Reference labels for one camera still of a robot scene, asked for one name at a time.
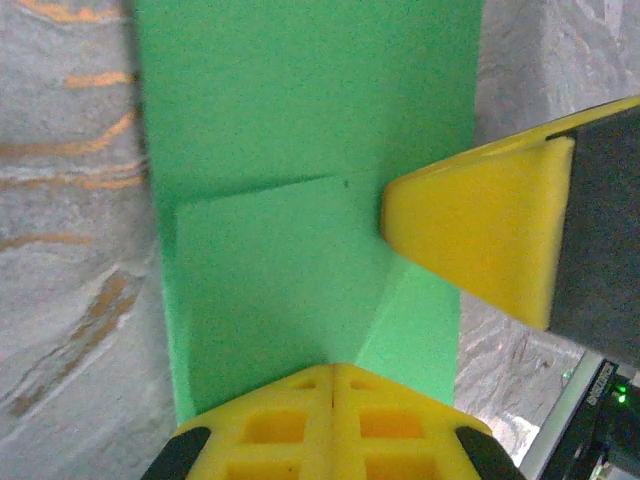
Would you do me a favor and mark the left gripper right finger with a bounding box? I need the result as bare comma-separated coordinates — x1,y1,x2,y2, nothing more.
332,363,524,480

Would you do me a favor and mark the green cloth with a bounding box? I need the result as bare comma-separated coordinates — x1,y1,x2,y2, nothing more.
132,0,485,426

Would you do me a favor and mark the wide aluminium mounting rail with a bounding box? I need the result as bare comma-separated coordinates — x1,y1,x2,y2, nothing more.
517,349,604,480

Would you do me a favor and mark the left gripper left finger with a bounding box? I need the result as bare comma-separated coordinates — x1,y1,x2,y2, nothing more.
142,363,335,480

